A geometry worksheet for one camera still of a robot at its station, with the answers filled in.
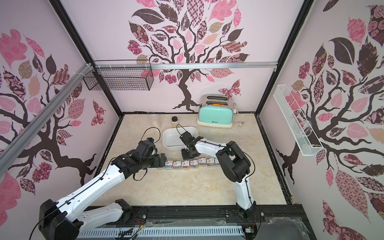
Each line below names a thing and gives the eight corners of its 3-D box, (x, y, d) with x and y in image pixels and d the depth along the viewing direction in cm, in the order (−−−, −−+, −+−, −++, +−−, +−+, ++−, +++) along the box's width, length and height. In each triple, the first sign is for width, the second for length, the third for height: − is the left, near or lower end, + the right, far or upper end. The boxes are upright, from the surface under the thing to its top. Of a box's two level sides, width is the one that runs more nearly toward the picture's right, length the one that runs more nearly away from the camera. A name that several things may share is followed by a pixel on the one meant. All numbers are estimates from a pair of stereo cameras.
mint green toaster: (197, 128, 114) (197, 110, 99) (197, 111, 126) (197, 93, 111) (229, 128, 114) (234, 110, 99) (226, 111, 126) (230, 93, 111)
